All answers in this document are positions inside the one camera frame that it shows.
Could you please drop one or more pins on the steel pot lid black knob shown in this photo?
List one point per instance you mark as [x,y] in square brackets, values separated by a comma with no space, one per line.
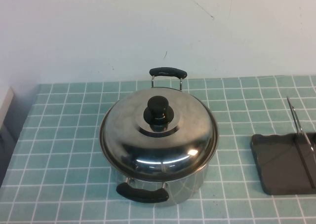
[123,125]

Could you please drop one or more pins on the beige board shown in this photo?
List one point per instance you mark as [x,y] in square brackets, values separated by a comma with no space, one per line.
[6,103]

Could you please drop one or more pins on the teal tiled tablecloth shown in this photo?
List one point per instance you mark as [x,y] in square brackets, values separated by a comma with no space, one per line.
[61,135]

